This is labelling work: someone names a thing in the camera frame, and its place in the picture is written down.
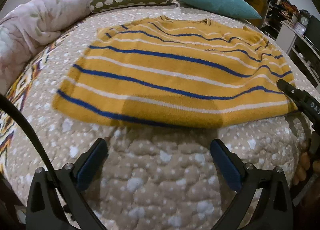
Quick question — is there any teal cushion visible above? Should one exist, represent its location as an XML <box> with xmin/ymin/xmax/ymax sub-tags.
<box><xmin>181</xmin><ymin>0</ymin><xmax>262</xmax><ymax>20</ymax></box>

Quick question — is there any black cable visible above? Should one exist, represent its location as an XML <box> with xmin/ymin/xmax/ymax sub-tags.
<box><xmin>0</xmin><ymin>93</ymin><xmax>61</xmax><ymax>183</ymax></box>

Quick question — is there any white shelf unit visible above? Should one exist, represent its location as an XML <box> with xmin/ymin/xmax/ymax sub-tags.
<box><xmin>260</xmin><ymin>0</ymin><xmax>319</xmax><ymax>89</ymax></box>

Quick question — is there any pink floral comforter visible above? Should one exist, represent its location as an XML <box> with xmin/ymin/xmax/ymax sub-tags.
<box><xmin>1</xmin><ymin>0</ymin><xmax>91</xmax><ymax>94</ymax></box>

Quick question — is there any geometric patterned fleece blanket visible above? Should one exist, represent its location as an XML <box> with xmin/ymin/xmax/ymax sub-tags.
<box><xmin>1</xmin><ymin>34</ymin><xmax>84</xmax><ymax>186</ymax></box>

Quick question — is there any black television screen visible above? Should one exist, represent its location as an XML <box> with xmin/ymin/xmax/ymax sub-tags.
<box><xmin>304</xmin><ymin>15</ymin><xmax>320</xmax><ymax>49</ymax></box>

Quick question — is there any small analog clock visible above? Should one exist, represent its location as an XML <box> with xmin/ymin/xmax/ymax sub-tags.
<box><xmin>299</xmin><ymin>9</ymin><xmax>311</xmax><ymax>27</ymax></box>

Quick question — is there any person's right hand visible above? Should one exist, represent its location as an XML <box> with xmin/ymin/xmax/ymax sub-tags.
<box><xmin>292</xmin><ymin>141</ymin><xmax>319</xmax><ymax>185</ymax></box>

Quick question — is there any yellow striped knit sweater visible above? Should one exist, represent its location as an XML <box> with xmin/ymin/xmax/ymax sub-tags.
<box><xmin>52</xmin><ymin>15</ymin><xmax>297</xmax><ymax>129</ymax></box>

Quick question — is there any beige dotted quilted bedspread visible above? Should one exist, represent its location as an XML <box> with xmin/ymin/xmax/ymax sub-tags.
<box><xmin>4</xmin><ymin>2</ymin><xmax>320</xmax><ymax>230</ymax></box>

